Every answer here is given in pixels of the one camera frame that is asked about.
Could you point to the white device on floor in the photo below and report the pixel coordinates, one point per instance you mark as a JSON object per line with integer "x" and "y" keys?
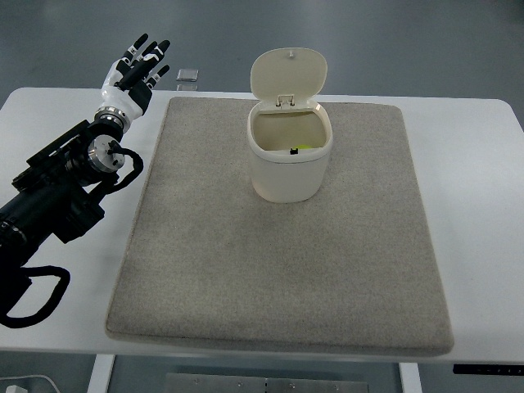
{"x": 29, "y": 383}

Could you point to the grey felt mat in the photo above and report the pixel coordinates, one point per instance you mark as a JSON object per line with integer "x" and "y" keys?
{"x": 210, "y": 263}

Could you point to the black table control panel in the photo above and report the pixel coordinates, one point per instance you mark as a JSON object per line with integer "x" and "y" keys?
{"x": 489, "y": 369}

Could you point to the small clear plastic square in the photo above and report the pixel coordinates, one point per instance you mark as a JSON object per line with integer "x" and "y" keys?
{"x": 187, "y": 75}

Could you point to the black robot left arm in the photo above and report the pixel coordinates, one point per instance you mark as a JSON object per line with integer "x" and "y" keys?
{"x": 60, "y": 194}

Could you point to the white table leg left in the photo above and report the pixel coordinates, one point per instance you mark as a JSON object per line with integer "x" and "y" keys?
{"x": 101, "y": 374}

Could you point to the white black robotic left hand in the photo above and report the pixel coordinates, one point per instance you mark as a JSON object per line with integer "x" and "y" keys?
{"x": 131, "y": 78}

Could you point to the white table leg right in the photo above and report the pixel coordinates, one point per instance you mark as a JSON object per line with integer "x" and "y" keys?
{"x": 410, "y": 378}

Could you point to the white table leg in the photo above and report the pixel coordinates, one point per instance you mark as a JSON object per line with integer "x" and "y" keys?
{"x": 101, "y": 374}
{"x": 410, "y": 378}

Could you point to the beige lidded bin box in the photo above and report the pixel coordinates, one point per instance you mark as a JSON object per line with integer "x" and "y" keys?
{"x": 285, "y": 82}

